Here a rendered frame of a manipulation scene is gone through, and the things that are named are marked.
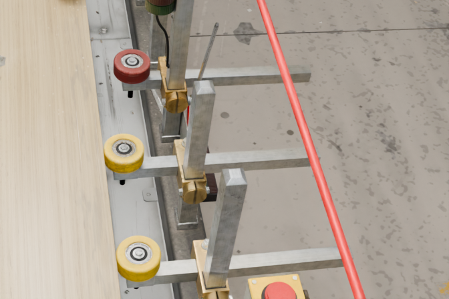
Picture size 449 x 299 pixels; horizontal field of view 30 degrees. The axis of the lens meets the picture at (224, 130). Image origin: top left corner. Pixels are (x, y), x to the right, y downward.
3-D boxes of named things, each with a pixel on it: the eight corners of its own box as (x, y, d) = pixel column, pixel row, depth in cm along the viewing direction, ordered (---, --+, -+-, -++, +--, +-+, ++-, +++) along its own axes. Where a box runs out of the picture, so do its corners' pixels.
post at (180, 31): (174, 141, 201) (192, -20, 166) (176, 152, 199) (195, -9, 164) (160, 142, 200) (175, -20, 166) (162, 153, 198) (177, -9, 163)
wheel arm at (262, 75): (305, 75, 198) (308, 62, 195) (309, 85, 196) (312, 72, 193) (121, 83, 189) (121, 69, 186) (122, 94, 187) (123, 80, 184)
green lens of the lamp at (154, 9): (172, -4, 170) (173, -13, 168) (176, 15, 166) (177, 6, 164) (142, -4, 169) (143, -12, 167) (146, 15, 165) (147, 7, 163)
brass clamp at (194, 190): (198, 153, 178) (200, 137, 175) (208, 203, 170) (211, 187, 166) (169, 155, 177) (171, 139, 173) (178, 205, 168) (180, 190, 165)
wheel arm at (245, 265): (345, 255, 166) (349, 242, 162) (349, 269, 163) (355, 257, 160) (124, 275, 156) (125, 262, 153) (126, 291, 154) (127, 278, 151)
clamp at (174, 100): (178, 71, 194) (180, 55, 191) (187, 113, 185) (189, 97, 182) (154, 72, 193) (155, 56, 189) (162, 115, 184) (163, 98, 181)
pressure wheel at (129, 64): (145, 83, 194) (147, 46, 185) (150, 108, 189) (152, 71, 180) (111, 85, 192) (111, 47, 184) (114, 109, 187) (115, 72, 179)
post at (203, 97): (189, 231, 187) (212, 77, 152) (192, 245, 184) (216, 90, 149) (174, 233, 186) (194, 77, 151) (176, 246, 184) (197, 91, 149)
